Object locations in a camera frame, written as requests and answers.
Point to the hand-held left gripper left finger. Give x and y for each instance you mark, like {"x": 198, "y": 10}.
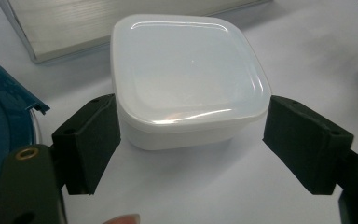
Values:
{"x": 85, "y": 143}

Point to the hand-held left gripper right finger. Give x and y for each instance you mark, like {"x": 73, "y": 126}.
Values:
{"x": 307, "y": 146}

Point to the round container with blue lid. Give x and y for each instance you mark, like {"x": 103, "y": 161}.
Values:
{"x": 3, "y": 124}

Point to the white square lidded container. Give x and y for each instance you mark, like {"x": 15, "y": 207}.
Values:
{"x": 186, "y": 77}

